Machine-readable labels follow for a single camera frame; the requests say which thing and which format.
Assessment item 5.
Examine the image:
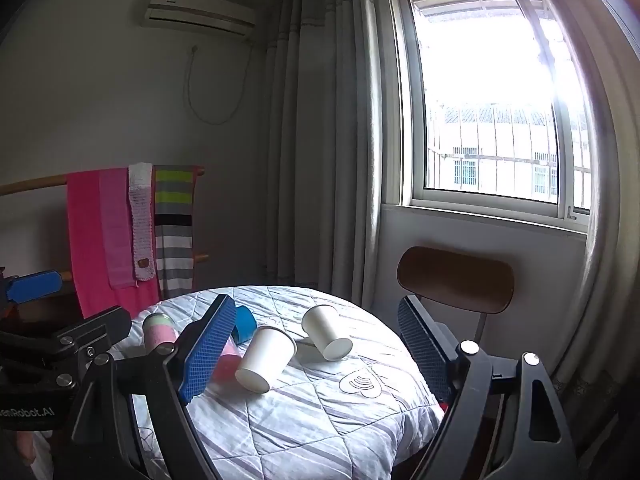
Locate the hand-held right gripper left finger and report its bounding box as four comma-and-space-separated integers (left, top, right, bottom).
70, 294, 237, 480

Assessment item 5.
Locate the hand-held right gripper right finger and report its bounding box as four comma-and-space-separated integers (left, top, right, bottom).
397, 296, 581, 480

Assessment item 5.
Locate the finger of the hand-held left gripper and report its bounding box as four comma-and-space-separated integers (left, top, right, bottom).
0, 305, 132, 361
0, 269, 74, 312

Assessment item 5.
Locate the white paper cup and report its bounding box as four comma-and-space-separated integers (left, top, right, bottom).
301, 304, 354, 362
235, 326, 297, 394

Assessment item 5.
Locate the blue cup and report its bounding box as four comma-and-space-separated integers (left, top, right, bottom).
231, 305, 258, 346

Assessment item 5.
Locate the pink green striped cup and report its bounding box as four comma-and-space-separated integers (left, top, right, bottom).
142, 312, 177, 351

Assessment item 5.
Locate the person's left hand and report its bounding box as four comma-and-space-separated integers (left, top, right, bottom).
14, 432, 51, 466

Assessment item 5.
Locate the bright pink towel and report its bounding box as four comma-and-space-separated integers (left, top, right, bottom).
66, 170, 161, 318

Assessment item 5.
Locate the brown wooden chair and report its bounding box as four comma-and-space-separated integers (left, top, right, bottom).
396, 246, 516, 346

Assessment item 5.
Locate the light pink towel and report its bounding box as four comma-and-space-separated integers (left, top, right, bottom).
99, 167, 136, 290

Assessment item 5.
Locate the wooden towel rack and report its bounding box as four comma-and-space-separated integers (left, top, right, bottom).
0, 165, 210, 281

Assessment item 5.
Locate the striped scarf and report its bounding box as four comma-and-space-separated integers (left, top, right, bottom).
152, 165, 196, 301

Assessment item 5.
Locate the grey quilted blanket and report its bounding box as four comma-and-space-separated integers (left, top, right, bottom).
30, 285, 446, 480

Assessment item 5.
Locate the white knitted scarf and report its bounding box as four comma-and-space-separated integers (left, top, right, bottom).
127, 162, 156, 281

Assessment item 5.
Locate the grey curtain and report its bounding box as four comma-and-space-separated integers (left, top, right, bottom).
262, 0, 386, 306

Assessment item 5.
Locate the beige curtain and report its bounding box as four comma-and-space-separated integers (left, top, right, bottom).
530, 0, 640, 441

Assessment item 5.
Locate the white framed window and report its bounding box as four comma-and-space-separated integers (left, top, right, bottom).
384, 0, 601, 233

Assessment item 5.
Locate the white air conditioner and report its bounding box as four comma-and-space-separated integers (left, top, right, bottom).
140, 0, 257, 38

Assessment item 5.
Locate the white power cable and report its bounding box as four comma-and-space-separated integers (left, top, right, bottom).
185, 42, 253, 126

